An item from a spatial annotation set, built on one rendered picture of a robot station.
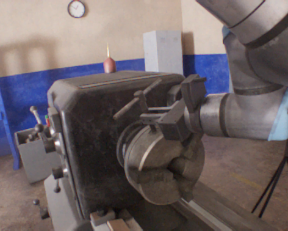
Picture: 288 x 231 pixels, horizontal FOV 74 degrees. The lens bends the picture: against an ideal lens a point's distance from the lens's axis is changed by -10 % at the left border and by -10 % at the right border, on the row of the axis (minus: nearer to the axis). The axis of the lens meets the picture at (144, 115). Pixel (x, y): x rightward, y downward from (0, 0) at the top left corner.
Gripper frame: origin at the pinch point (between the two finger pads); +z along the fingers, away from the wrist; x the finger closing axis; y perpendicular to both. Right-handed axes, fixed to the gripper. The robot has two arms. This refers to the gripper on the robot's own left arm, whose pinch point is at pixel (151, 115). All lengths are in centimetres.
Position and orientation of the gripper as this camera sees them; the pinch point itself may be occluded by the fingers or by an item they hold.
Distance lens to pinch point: 56.9
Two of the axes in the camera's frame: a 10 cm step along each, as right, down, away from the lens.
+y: 4.0, 8.4, 3.8
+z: -7.0, 0.0, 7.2
